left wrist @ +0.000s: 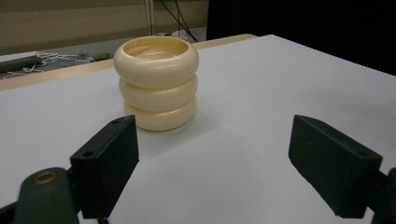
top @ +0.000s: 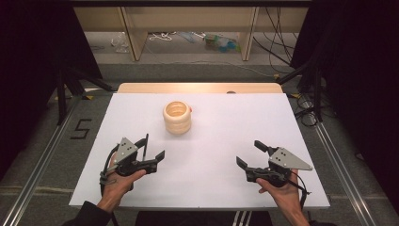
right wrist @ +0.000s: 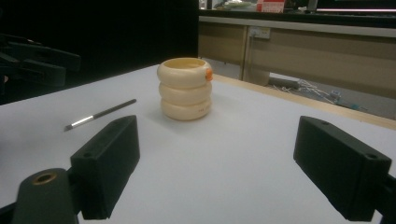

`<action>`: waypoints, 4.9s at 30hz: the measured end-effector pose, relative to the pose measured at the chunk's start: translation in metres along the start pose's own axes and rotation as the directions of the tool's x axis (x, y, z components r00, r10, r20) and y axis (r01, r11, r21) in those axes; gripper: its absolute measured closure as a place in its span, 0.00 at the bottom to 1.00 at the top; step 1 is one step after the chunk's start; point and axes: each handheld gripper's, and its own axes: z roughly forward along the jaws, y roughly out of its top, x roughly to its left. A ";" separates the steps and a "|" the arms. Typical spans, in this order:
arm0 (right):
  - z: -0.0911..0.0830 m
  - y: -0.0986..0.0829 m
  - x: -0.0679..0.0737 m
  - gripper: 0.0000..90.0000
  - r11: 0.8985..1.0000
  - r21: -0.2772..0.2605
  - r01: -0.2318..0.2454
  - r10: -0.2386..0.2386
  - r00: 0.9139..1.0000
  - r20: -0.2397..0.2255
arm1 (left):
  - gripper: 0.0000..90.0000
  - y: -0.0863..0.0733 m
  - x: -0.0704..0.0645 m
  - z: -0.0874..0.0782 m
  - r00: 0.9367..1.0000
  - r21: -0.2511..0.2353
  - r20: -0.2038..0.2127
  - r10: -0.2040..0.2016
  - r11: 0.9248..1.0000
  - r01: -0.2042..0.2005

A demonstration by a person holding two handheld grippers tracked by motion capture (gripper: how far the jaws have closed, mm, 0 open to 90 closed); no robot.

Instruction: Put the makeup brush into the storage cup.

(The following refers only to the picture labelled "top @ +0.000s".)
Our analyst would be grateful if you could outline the person's legs in striped pants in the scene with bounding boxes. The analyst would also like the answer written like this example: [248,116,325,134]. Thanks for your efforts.
[135,210,274,226]

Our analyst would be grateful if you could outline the white cord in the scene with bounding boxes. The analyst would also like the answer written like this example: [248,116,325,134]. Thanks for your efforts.
[148,31,177,42]

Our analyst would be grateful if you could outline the right hand-held gripper cable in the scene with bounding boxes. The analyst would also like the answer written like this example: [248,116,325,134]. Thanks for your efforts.
[290,169,312,212]

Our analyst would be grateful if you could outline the black pen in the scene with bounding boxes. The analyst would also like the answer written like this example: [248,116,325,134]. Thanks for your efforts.
[142,133,150,162]

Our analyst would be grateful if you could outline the person's right hand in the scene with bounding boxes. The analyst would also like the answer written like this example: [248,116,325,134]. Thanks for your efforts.
[255,169,311,218]

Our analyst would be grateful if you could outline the person's left hand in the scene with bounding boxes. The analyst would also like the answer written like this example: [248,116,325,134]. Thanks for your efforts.
[97,153,148,214]

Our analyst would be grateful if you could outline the bundle of black cables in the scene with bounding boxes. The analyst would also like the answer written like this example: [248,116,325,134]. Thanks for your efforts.
[252,7,318,128]

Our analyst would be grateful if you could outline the aluminium rail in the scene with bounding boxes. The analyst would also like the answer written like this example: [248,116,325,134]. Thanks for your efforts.
[1,97,83,226]
[314,121,378,226]

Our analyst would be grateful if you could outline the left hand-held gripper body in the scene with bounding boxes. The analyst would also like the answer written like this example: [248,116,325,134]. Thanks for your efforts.
[112,137,158,178]

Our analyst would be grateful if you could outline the clear plastic bag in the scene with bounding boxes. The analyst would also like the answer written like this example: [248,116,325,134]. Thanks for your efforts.
[110,32,130,54]

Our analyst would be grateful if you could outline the cream ribbed pen holder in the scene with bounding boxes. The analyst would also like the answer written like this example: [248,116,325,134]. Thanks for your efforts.
[162,100,193,137]

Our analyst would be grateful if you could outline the wooden shelf unit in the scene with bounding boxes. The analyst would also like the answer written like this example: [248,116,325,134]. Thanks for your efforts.
[72,6,311,62]

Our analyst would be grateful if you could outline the dark curtain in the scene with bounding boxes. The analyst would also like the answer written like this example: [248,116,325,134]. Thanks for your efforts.
[290,0,399,218]
[0,0,104,182]

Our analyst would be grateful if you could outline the white foam board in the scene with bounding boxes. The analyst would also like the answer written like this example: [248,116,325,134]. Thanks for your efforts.
[69,92,331,211]

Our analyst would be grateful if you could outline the colourful plastic bag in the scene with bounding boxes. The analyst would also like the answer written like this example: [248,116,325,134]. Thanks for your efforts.
[203,33,242,54]

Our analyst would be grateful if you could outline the hand-held gripper cable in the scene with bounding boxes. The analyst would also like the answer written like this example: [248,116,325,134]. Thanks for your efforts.
[98,144,120,226]
[290,169,312,212]

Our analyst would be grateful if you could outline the left hand-held gripper cable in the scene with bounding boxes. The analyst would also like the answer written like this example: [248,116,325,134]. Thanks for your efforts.
[98,144,120,226]

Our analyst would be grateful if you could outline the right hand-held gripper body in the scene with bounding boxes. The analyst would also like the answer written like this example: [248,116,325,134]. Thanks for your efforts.
[245,146,314,189]

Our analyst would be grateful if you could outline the black metal stand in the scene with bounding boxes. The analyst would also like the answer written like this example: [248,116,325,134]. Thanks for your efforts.
[55,64,115,126]
[276,59,325,123]

